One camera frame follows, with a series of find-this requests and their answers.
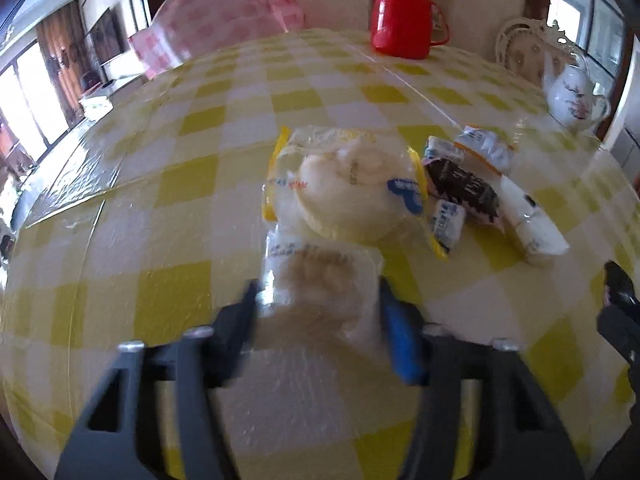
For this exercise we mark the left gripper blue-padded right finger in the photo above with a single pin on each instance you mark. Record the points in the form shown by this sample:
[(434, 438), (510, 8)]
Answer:
[(516, 432)]

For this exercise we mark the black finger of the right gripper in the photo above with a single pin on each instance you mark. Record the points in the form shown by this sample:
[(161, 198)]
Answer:
[(618, 320)]

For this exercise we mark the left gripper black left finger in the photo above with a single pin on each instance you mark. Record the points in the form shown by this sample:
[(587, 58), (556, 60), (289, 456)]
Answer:
[(154, 397)]

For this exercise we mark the orange white snack packet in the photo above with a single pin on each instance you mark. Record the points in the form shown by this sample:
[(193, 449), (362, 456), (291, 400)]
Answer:
[(487, 146)]

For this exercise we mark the black pink chocolate snack packet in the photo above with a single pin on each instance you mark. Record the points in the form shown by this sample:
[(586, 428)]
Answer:
[(446, 180)]

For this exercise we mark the brown bread snack packet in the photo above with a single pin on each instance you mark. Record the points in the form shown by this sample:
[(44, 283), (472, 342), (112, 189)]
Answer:
[(317, 293)]

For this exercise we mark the long white snack packet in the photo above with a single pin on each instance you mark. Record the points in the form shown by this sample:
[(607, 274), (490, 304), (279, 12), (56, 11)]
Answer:
[(537, 235)]

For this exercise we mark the white floral teapot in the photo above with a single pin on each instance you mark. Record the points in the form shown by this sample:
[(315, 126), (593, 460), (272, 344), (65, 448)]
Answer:
[(570, 95)]

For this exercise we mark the yellow white checked tablecloth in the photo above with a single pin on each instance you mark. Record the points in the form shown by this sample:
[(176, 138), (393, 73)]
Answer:
[(154, 222)]

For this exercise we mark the white ornate dining chair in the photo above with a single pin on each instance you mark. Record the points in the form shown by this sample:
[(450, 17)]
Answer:
[(534, 50)]

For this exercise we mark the large round bread packet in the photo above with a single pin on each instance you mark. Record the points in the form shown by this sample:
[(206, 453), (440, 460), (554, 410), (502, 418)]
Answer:
[(347, 185)]

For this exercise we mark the red thermos jug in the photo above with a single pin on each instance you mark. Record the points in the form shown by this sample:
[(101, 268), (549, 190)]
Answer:
[(407, 28)]

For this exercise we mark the white tv cabinet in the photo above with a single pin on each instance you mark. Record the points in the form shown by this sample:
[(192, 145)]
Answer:
[(100, 99)]

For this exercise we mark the red brown window curtain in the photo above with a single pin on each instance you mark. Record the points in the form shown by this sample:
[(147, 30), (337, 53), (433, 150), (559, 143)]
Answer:
[(61, 38)]

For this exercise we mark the pink checked chair cover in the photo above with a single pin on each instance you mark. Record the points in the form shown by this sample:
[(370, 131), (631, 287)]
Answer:
[(186, 29)]

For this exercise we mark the wall television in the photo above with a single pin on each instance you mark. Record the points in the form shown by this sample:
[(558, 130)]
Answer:
[(104, 39)]

